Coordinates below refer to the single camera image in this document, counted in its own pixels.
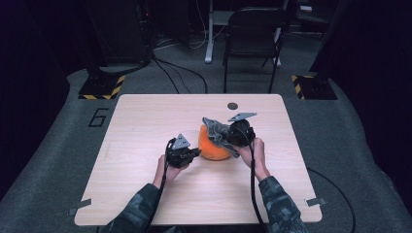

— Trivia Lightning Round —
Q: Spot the white desk frame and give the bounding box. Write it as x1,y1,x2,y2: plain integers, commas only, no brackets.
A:
204,0,290,68

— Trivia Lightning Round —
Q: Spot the black floor cable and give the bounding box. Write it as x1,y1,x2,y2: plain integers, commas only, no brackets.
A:
306,167,358,233
152,57,181,95
152,56,209,95

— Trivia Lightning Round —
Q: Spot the person's right hand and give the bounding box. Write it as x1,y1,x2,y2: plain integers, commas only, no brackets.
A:
232,137,271,183

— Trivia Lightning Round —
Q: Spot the black stand base striped edge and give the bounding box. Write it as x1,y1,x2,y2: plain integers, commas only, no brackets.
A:
291,74,338,101
78,74,126,101

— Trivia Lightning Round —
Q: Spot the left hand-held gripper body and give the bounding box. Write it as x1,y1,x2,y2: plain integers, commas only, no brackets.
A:
165,133,195,169

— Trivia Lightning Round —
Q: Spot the dark curtain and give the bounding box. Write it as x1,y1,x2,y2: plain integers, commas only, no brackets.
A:
0,0,88,202
309,0,412,215

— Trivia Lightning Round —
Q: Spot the left hand-held gripper black cable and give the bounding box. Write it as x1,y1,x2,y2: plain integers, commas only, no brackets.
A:
144,139,173,233

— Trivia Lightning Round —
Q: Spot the orange plush toy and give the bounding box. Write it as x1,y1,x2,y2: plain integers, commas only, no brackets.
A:
197,124,232,162

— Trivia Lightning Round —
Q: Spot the hand-held gripper black cable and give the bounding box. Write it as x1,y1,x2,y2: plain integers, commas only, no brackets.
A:
239,127,270,233
144,139,173,233

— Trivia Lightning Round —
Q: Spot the black folding chair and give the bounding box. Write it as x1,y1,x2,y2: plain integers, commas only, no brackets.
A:
223,7,291,95

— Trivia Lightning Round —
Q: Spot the white cable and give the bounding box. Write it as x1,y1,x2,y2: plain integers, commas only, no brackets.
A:
189,0,208,50

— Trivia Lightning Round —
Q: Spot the person's left hand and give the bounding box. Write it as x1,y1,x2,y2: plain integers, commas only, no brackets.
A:
153,154,189,190

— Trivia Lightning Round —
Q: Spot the grey towel cloth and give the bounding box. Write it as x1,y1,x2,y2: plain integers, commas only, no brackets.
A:
201,116,241,159

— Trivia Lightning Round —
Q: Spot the right hand-held gripper black cable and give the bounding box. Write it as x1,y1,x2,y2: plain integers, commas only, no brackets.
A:
239,127,270,233

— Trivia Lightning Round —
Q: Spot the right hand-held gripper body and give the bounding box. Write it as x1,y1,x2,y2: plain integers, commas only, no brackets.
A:
227,112,258,148

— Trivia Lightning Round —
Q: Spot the dark equipment cabinet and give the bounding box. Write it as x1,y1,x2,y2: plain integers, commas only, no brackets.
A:
82,0,154,66

